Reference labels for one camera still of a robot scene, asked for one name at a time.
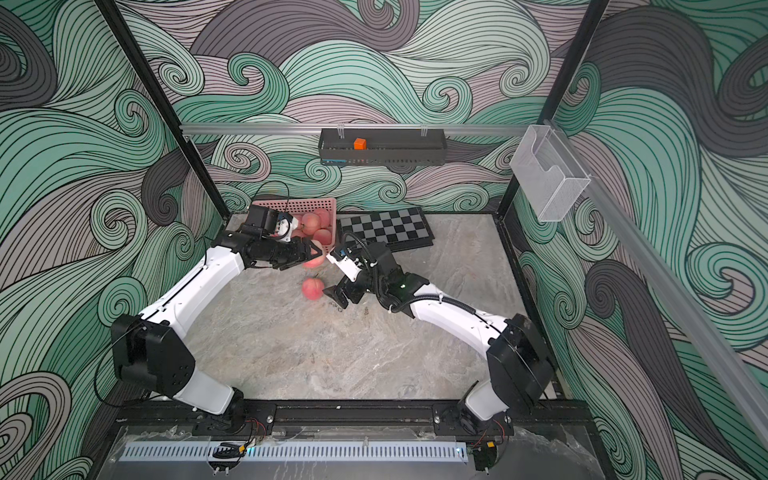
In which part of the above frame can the peach pale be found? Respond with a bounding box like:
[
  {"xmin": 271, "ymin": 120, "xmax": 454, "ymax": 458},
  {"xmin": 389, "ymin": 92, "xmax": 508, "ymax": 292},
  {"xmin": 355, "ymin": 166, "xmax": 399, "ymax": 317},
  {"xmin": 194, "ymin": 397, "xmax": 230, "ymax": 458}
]
[{"xmin": 303, "ymin": 251, "xmax": 326, "ymax": 269}]

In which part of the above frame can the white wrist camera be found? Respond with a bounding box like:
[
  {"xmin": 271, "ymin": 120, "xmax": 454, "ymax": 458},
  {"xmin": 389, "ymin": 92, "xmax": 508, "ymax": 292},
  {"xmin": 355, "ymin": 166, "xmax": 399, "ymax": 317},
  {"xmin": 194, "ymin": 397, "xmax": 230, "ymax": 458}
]
[
  {"xmin": 326, "ymin": 247, "xmax": 363, "ymax": 282},
  {"xmin": 269, "ymin": 214, "xmax": 301, "ymax": 243}
]

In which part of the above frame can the peach with leaf back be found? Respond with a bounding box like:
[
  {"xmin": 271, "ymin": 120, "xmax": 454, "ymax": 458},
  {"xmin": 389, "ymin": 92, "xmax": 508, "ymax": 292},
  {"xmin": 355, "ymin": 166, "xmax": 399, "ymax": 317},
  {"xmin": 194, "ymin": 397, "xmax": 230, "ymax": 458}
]
[{"xmin": 312, "ymin": 228, "xmax": 334, "ymax": 246}]

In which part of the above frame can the black folding chess board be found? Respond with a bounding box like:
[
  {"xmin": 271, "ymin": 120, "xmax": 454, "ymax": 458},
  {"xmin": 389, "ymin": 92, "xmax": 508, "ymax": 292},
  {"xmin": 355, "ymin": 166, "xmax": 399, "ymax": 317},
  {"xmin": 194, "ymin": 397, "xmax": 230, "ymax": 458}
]
[{"xmin": 337, "ymin": 207, "xmax": 434, "ymax": 252}]

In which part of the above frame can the black frame post left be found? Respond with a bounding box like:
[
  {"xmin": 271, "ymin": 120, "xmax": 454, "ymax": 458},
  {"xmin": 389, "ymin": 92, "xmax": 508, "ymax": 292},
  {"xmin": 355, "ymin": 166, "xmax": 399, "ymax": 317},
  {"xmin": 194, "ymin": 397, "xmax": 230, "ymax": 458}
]
[{"xmin": 94, "ymin": 0, "xmax": 231, "ymax": 220}]

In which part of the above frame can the aluminium wall rail back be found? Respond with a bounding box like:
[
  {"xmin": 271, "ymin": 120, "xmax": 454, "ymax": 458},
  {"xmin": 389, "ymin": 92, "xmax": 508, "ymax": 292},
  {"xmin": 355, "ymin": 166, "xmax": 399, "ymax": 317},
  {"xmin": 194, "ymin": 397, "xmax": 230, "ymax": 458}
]
[{"xmin": 180, "ymin": 122, "xmax": 528, "ymax": 137}]

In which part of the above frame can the black frame post right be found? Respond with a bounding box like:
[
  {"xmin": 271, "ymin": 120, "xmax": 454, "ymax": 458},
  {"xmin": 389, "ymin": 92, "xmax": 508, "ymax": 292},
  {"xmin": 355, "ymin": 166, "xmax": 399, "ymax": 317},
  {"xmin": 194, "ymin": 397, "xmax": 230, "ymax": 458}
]
[{"xmin": 496, "ymin": 1, "xmax": 609, "ymax": 220}]

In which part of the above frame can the peach with leaf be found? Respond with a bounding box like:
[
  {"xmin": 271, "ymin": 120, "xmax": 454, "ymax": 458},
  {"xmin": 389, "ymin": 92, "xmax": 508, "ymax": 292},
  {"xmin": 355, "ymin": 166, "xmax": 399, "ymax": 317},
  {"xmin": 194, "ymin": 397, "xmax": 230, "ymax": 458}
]
[
  {"xmin": 312, "ymin": 228, "xmax": 334, "ymax": 246},
  {"xmin": 301, "ymin": 212, "xmax": 322, "ymax": 236}
]

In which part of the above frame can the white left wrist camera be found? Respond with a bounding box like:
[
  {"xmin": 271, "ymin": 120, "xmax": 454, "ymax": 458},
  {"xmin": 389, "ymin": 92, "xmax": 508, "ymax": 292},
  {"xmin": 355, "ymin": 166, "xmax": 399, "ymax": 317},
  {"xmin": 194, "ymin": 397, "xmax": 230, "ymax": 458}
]
[{"xmin": 269, "ymin": 214, "xmax": 301, "ymax": 243}]

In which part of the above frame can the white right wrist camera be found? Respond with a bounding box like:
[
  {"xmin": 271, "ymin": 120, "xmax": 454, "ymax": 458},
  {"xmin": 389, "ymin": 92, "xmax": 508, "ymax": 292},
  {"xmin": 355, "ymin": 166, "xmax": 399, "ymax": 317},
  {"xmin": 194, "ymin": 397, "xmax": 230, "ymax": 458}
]
[{"xmin": 326, "ymin": 247, "xmax": 363, "ymax": 282}]

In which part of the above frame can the white vented cable duct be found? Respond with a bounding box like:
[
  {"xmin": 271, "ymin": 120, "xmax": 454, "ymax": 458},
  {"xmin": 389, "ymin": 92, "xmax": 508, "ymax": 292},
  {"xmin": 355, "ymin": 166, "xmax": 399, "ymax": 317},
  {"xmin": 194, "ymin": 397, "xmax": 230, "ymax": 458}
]
[{"xmin": 117, "ymin": 440, "xmax": 469, "ymax": 463}]

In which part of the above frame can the clear acrylic wall holder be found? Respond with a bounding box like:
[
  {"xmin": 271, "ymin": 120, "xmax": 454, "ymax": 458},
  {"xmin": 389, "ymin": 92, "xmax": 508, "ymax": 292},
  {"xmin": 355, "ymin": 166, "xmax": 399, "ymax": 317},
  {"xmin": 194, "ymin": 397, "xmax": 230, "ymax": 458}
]
[{"xmin": 510, "ymin": 125, "xmax": 591, "ymax": 223}]

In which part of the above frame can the aluminium wall rail right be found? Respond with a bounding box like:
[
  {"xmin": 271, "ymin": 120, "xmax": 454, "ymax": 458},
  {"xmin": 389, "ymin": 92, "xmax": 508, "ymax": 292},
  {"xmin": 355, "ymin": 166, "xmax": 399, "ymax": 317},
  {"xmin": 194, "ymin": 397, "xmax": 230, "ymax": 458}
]
[{"xmin": 542, "ymin": 119, "xmax": 768, "ymax": 448}]

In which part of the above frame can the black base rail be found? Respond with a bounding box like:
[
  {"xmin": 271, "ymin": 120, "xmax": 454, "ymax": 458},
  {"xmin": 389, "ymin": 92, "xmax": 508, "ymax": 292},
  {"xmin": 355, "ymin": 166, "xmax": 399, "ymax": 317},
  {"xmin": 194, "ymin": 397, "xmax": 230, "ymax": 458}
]
[{"xmin": 117, "ymin": 399, "xmax": 592, "ymax": 439}]

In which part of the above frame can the aluminium wall rail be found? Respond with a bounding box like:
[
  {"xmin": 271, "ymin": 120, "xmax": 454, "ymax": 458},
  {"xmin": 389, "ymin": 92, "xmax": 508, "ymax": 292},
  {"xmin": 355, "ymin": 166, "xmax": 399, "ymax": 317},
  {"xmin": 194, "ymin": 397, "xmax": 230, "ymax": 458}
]
[
  {"xmin": 542, "ymin": 119, "xmax": 768, "ymax": 448},
  {"xmin": 180, "ymin": 122, "xmax": 528, "ymax": 137}
]

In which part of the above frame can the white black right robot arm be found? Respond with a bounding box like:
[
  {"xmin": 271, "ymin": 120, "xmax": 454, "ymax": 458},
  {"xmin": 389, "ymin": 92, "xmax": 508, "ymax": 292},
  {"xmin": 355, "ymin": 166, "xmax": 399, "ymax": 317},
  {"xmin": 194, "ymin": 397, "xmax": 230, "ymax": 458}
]
[{"xmin": 324, "ymin": 243, "xmax": 556, "ymax": 435}]

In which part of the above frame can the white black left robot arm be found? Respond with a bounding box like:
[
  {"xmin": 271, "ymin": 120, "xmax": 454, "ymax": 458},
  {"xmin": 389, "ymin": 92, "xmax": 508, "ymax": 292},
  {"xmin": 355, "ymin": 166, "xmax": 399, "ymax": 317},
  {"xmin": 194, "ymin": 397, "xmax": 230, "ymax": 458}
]
[{"xmin": 111, "ymin": 204, "xmax": 323, "ymax": 415}]

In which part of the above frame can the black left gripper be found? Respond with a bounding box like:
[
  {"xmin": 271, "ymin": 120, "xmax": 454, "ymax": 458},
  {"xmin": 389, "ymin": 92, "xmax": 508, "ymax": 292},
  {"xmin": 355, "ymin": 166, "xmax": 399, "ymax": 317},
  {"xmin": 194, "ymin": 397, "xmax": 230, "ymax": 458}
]
[{"xmin": 262, "ymin": 238, "xmax": 322, "ymax": 270}]

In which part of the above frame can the pink perforated plastic basket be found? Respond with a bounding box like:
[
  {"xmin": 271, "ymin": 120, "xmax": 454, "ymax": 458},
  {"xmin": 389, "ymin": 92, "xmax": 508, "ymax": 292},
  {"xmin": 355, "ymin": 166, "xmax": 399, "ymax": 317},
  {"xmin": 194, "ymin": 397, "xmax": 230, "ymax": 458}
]
[{"xmin": 252, "ymin": 198, "xmax": 337, "ymax": 253}]

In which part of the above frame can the black wall shelf tray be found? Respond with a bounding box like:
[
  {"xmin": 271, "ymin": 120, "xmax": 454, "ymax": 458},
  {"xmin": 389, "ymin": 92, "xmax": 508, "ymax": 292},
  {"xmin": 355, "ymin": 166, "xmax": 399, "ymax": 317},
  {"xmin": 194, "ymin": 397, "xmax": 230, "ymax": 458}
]
[{"xmin": 318, "ymin": 129, "xmax": 448, "ymax": 170}]

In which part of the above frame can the black frame post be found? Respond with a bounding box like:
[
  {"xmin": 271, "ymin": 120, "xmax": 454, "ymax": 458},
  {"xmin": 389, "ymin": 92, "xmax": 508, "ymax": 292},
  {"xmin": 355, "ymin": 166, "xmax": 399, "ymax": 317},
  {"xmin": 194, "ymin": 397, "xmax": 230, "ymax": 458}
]
[
  {"xmin": 496, "ymin": 1, "xmax": 609, "ymax": 220},
  {"xmin": 94, "ymin": 0, "xmax": 231, "ymax": 220}
]

